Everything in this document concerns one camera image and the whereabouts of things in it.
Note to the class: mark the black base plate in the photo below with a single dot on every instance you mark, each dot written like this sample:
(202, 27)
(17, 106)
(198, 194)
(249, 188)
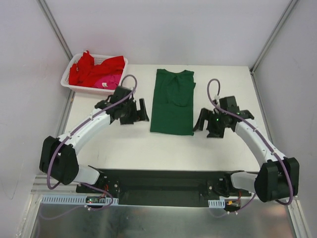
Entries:
(168, 188)

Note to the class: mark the left aluminium rail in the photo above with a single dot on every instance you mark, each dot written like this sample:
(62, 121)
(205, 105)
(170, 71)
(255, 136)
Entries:
(40, 187)

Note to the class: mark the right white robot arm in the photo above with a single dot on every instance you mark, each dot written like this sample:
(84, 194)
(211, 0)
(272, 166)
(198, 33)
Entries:
(278, 177)

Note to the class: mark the left white cable duct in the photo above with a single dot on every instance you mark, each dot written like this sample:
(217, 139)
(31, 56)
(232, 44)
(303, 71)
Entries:
(78, 200)

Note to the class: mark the red t shirt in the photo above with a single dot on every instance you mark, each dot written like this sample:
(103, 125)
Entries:
(85, 72)

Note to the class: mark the right aluminium frame post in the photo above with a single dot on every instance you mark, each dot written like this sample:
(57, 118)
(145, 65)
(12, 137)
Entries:
(277, 28)

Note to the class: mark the pink t shirt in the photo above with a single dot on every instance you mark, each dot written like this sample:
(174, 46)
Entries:
(108, 82)

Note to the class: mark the aluminium frame post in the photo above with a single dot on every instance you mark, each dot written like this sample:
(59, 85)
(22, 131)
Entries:
(55, 27)
(277, 28)

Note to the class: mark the green t shirt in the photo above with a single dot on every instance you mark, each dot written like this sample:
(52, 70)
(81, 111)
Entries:
(173, 103)

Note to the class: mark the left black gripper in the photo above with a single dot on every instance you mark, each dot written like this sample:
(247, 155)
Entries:
(135, 112)

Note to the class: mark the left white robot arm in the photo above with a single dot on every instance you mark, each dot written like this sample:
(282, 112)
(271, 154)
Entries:
(59, 154)

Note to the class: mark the white cable duct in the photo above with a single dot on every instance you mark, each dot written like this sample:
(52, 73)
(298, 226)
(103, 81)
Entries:
(78, 200)
(217, 204)

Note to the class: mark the right white cable duct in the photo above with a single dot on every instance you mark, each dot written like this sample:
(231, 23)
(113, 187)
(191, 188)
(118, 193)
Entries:
(217, 204)

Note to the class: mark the left aluminium frame post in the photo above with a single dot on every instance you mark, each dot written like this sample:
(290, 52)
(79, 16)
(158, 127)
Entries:
(55, 27)

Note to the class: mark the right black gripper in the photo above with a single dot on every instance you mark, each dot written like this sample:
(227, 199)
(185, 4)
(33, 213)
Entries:
(210, 122)

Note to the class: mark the white plastic basket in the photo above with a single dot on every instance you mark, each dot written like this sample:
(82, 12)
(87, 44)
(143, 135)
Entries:
(98, 60)

